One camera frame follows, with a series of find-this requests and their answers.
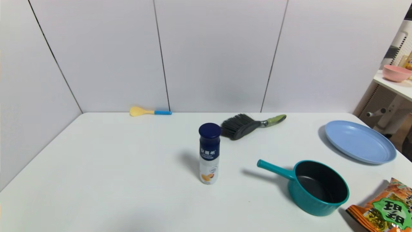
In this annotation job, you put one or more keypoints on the blue plate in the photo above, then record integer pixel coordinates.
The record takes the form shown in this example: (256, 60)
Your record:
(360, 142)

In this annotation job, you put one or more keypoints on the navy and white yogurt bottle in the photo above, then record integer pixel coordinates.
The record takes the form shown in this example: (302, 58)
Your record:
(209, 151)

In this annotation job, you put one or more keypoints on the white shelf board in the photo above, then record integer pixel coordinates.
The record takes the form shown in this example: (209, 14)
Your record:
(396, 87)

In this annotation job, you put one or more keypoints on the pink bowl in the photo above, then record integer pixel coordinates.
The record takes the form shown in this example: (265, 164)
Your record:
(395, 73)

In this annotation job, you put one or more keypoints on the orange and green snack bag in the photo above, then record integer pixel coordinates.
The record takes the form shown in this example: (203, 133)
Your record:
(386, 209)

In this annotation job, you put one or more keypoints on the white pegboard panel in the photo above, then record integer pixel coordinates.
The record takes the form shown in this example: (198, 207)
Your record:
(400, 42)

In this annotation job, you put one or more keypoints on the yellow bottle on shelf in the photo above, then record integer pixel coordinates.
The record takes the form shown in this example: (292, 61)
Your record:
(409, 62)

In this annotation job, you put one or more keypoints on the white table leg frame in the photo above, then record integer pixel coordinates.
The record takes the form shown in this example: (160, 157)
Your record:
(391, 112)

